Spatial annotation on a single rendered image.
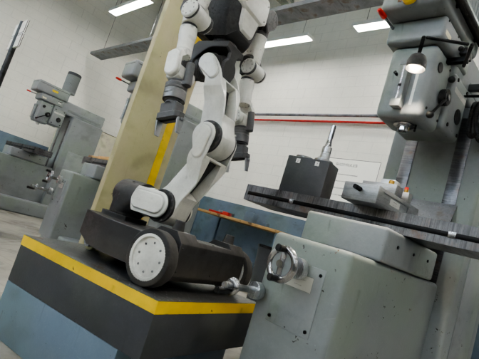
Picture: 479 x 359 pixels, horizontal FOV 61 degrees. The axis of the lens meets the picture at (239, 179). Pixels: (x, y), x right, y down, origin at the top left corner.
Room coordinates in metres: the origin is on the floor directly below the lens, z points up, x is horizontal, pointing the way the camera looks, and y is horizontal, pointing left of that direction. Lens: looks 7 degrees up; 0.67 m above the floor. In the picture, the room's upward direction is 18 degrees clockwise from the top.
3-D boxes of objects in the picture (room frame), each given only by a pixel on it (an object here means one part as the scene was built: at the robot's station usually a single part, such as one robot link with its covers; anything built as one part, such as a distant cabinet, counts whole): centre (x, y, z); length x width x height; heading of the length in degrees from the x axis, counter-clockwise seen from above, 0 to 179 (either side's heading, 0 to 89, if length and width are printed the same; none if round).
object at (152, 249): (1.43, 0.21, 0.50); 0.20 x 0.05 x 0.20; 56
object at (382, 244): (1.65, -0.59, 0.78); 0.50 x 0.35 x 0.12; 134
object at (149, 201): (1.81, 0.29, 0.68); 0.21 x 0.20 x 0.13; 56
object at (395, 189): (1.61, -0.56, 1.01); 0.15 x 0.06 x 0.04; 41
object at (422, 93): (1.66, -0.60, 1.47); 0.21 x 0.19 x 0.32; 44
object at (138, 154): (2.84, 0.70, 1.15); 0.52 x 0.40 x 2.30; 134
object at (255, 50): (1.96, 0.11, 1.52); 0.13 x 0.12 x 0.22; 146
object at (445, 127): (1.79, -0.74, 1.47); 0.24 x 0.19 x 0.26; 44
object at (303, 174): (1.94, -0.32, 1.02); 0.22 x 0.12 x 0.20; 54
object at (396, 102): (1.58, -0.51, 1.45); 0.04 x 0.04 x 0.21; 44
